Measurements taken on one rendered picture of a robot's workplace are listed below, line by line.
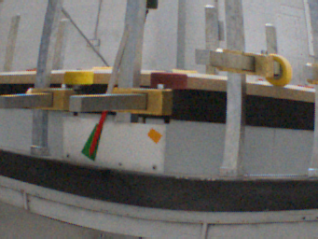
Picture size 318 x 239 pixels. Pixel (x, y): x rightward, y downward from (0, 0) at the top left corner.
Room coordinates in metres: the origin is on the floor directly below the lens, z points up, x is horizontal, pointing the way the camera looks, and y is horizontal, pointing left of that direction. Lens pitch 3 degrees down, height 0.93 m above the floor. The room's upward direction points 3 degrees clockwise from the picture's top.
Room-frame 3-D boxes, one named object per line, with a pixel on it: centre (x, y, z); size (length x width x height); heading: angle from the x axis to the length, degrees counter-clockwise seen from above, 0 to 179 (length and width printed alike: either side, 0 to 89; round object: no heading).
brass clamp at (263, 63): (2.22, -0.18, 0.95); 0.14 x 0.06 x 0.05; 64
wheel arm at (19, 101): (2.37, 0.28, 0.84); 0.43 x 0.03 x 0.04; 154
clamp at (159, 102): (2.33, 0.04, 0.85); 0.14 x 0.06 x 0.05; 64
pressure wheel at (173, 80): (2.42, -0.02, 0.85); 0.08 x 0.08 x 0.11
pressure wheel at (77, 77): (2.55, 0.20, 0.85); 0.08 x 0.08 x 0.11
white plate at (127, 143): (2.33, 0.10, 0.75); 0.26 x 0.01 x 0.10; 64
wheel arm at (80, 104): (2.24, 0.07, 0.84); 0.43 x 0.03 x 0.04; 154
